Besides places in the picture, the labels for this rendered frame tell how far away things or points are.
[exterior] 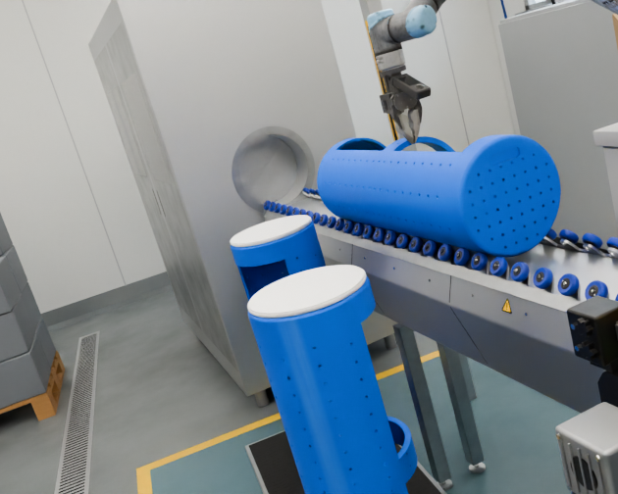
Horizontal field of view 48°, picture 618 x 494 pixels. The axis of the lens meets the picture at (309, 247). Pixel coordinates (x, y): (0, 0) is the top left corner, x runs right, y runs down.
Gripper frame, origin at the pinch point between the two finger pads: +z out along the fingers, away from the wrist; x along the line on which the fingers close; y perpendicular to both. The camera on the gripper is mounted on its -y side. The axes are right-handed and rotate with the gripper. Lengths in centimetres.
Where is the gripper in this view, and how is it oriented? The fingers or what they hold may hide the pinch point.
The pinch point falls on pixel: (413, 138)
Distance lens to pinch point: 199.7
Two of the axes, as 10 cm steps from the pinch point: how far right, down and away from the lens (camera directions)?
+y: -3.6, -1.3, 9.3
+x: -8.9, 3.4, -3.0
